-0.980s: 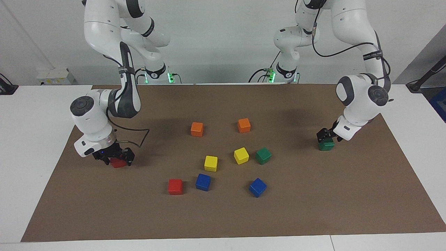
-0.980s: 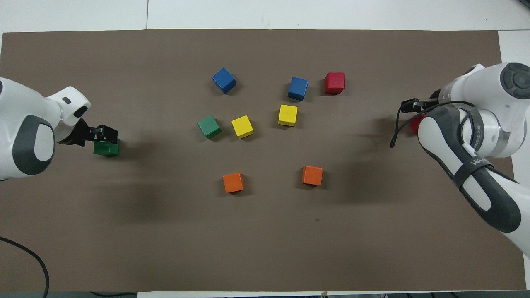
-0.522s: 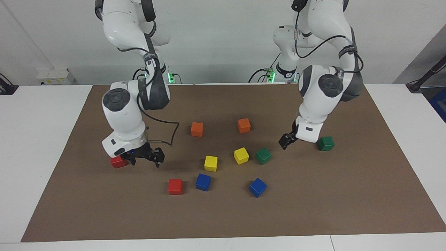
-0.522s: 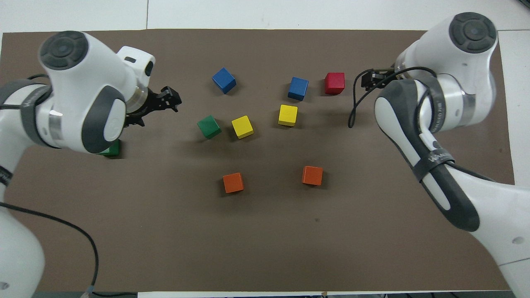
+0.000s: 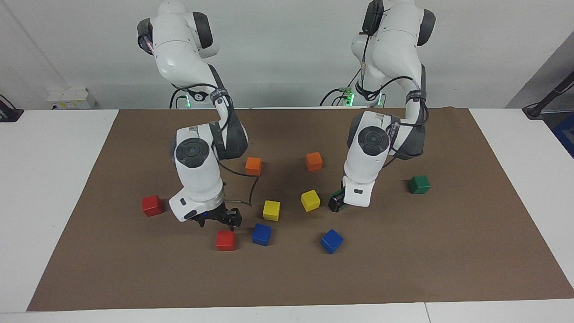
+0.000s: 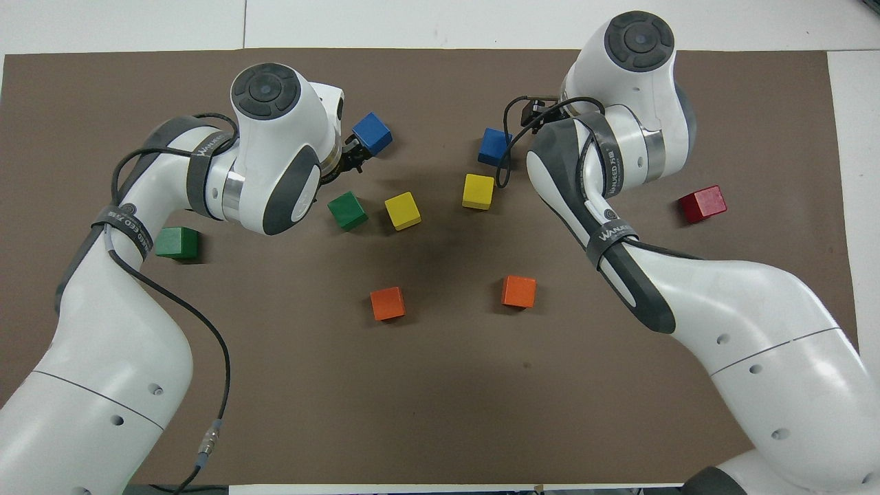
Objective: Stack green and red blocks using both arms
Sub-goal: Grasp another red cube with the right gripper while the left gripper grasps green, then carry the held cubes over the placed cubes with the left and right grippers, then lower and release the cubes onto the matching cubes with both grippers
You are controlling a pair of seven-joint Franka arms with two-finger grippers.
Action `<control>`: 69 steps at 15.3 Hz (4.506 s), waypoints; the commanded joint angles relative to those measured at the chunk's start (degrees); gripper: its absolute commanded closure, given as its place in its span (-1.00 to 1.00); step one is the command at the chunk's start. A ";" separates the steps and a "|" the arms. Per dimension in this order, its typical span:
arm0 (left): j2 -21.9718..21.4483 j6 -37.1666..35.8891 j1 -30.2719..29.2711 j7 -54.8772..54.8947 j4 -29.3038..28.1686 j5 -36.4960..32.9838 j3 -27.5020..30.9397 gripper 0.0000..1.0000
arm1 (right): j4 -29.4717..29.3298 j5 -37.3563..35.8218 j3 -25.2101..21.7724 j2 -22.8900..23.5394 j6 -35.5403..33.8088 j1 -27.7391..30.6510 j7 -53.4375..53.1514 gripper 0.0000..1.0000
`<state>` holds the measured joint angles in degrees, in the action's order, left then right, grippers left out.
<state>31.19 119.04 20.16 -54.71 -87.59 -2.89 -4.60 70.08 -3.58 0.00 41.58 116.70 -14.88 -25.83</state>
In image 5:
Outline yellow wooden cube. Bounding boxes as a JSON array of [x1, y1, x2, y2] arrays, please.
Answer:
[[300, 189, 322, 212], [262, 200, 281, 222]]

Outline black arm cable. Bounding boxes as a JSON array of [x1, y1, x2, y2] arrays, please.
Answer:
[[357, 31, 429, 169], [170, 83, 261, 207]]

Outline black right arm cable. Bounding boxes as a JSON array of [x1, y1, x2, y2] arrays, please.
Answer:
[[170, 83, 261, 207]]

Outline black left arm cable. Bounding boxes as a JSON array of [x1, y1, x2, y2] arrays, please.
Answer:
[[357, 31, 429, 169]]

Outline white power strip box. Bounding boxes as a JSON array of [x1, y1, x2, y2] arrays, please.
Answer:
[[47, 87, 97, 111]]

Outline black left base cables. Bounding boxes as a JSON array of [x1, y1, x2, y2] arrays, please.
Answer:
[[319, 67, 362, 107]]

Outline black clamp object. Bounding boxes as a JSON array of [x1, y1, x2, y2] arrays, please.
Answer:
[[0, 94, 24, 122]]

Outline black stand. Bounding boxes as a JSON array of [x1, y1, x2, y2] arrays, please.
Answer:
[[522, 72, 574, 119]]

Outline red wooden cube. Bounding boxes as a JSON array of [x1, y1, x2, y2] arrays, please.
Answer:
[[142, 195, 164, 217], [216, 230, 236, 252]]

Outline blue bin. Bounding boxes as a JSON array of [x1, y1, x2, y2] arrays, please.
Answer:
[[552, 112, 574, 158]]

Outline blue wooden cube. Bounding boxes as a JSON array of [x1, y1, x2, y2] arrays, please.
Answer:
[[251, 223, 272, 247], [320, 229, 344, 255]]

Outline brown paper mat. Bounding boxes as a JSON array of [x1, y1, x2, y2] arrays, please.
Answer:
[[26, 107, 574, 312]]

